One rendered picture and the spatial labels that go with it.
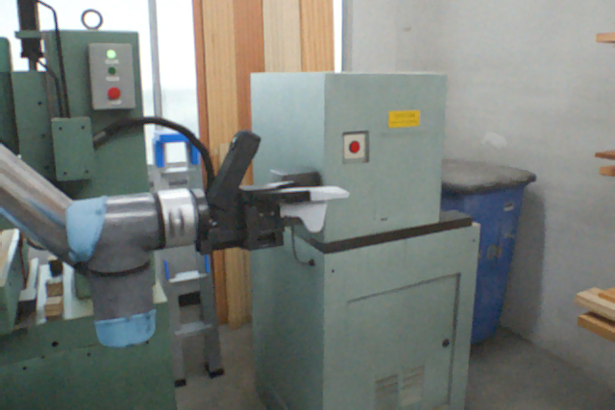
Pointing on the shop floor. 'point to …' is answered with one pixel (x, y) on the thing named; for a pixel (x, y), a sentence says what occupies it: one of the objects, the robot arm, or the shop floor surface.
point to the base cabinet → (93, 378)
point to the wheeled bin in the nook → (464, 196)
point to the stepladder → (187, 272)
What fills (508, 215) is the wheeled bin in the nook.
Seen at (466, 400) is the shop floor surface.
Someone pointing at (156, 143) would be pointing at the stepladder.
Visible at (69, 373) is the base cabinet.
